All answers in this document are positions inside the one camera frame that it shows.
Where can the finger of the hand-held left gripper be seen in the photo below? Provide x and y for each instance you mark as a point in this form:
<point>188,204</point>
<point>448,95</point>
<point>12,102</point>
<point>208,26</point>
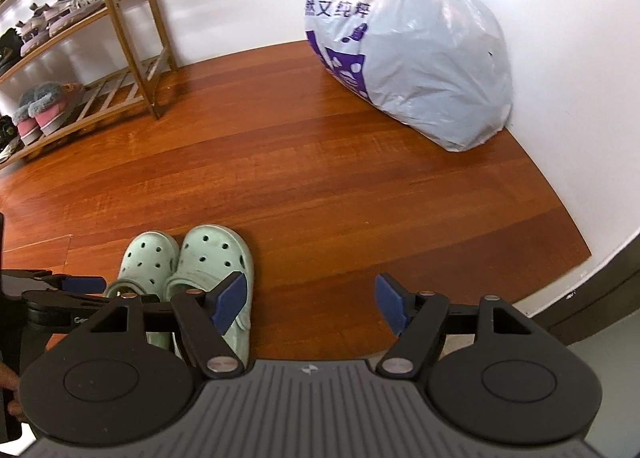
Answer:
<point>85,283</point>
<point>65,302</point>

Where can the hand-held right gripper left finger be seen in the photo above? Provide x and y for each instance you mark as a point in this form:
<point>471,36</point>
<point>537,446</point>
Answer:
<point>230,303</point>

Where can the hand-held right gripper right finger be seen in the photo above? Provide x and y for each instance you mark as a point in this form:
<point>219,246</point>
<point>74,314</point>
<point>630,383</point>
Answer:
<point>390,305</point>

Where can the mint green clog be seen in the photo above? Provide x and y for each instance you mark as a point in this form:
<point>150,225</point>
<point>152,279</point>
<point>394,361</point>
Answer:
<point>210,253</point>
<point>145,258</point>

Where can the navy grey sneaker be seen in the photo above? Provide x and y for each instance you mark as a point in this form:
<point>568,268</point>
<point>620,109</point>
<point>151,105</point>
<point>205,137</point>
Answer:
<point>6,136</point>

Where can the pink fuzzy slipper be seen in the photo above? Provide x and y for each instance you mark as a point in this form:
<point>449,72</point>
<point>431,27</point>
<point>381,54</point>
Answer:
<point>25,118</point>
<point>55,106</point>

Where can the wooden shoe rack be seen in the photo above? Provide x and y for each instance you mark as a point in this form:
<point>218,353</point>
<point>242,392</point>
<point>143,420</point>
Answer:
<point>145,88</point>

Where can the black leather shoe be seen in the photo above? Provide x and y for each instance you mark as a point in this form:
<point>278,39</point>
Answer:
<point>7,46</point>

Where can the person's left hand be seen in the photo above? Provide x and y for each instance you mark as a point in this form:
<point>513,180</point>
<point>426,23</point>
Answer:
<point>7,375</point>

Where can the white plastic bag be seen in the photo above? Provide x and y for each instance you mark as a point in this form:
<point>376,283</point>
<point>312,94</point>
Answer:
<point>425,63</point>

